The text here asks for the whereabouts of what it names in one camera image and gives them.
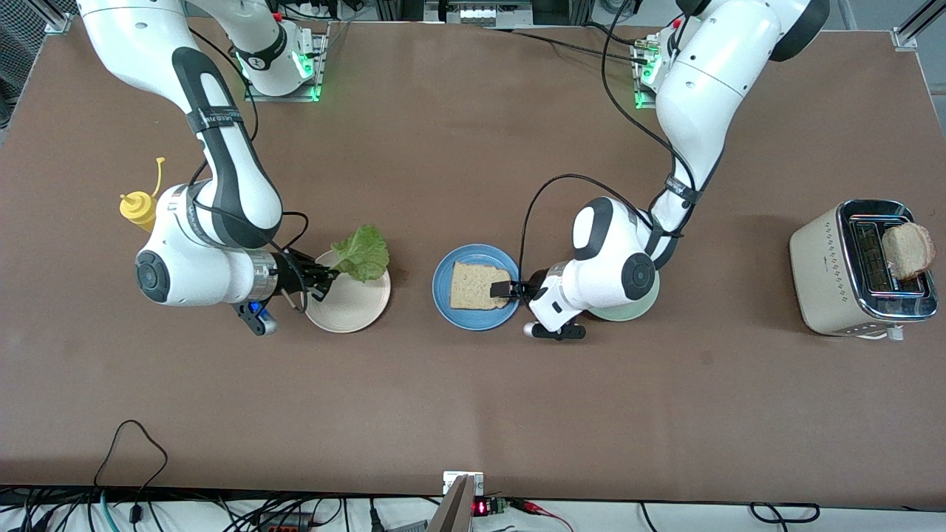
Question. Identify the toasted bread slice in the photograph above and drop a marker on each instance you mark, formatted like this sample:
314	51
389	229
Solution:
910	250
477	287

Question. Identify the yellow squeeze bottle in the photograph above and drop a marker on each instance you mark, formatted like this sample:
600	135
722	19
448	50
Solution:
137	208

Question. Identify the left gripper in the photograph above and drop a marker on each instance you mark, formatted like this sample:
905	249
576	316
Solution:
519	289

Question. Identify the aluminium corner bracket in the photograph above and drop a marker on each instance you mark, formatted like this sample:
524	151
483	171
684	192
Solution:
916	26
59	18

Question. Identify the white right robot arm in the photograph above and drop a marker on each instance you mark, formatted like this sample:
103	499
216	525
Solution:
185	273

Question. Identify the grey device with white lights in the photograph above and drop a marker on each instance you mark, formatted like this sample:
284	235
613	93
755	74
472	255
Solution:
477	13

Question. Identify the red LED display module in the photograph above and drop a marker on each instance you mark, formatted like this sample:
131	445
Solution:
480	507

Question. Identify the beige plate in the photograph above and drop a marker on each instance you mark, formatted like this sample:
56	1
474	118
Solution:
347	307

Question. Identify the blue plate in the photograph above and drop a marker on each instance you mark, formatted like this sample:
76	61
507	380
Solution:
473	319

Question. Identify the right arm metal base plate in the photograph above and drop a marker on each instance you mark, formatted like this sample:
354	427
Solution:
319	66

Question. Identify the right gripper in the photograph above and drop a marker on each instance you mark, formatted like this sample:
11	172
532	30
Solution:
293	273

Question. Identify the cream and chrome toaster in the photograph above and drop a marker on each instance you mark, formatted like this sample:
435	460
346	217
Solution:
820	281

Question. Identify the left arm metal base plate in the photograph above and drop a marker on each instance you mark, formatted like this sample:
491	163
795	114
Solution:
643	100

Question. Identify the green lettuce leaf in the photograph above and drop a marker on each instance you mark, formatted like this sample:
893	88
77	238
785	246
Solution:
366	255

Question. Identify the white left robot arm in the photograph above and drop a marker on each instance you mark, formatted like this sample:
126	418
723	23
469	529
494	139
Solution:
709	89

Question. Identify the white mount bracket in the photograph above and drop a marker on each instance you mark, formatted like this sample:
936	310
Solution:
451	480

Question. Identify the grey mesh fabric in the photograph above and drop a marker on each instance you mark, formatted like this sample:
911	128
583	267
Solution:
11	59

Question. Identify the green plate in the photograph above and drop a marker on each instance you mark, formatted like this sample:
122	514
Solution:
628	314

